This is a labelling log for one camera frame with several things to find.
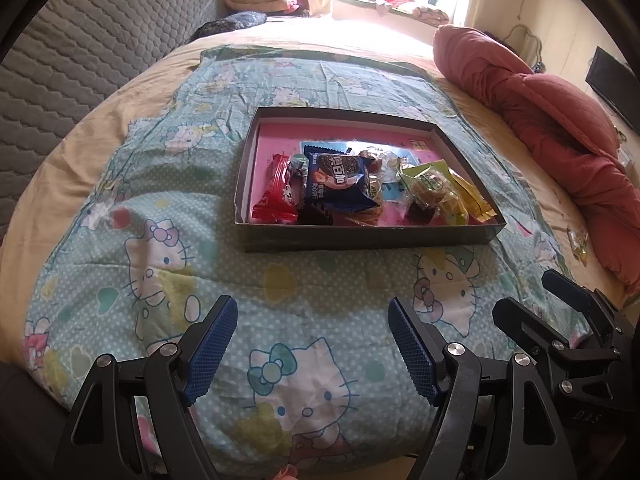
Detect clothes on window sill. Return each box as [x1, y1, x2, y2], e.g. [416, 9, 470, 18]
[370, 0, 451, 23]

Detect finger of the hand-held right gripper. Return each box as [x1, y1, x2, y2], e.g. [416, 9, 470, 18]
[541, 269, 608, 318]
[492, 297, 566, 356]

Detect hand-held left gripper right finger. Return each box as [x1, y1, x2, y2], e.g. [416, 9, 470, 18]
[388, 296, 578, 480]

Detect round pastry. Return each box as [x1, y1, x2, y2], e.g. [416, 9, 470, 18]
[410, 170, 456, 208]

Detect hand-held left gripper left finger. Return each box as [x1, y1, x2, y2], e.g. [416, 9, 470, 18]
[54, 296, 239, 480]

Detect yellow stick packet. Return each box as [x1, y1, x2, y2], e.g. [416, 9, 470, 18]
[447, 167, 506, 223]

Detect dark blue pillow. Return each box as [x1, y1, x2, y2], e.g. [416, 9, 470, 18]
[192, 11, 267, 41]

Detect grey cardboard box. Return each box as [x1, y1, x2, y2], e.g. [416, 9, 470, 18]
[234, 106, 507, 253]

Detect red candy packet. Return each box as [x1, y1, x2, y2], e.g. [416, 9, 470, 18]
[251, 154, 301, 223]

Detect orange snack packet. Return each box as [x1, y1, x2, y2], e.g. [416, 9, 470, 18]
[340, 207, 383, 227]

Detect black chocolate bar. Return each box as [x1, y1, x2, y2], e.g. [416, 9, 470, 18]
[285, 157, 335, 226]

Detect grey quilted headboard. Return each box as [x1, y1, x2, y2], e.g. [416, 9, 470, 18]
[0, 0, 226, 241]

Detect blue cookie packet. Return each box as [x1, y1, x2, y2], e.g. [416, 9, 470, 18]
[300, 144, 382, 216]

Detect red round snack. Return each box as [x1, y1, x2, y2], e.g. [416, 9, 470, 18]
[367, 152, 396, 176]

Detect red quilt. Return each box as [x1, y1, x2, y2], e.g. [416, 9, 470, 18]
[432, 25, 640, 286]

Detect cartoon cat printed blanket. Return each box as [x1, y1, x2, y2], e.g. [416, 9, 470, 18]
[22, 45, 591, 480]

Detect white looped cable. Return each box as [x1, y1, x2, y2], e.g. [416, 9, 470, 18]
[505, 24, 543, 61]

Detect yellow cake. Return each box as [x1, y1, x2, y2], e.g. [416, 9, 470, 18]
[440, 195, 471, 223]

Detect black television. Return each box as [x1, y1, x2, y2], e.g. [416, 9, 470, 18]
[585, 46, 640, 133]

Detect green snack packet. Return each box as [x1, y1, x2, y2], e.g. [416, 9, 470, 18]
[399, 160, 453, 191]

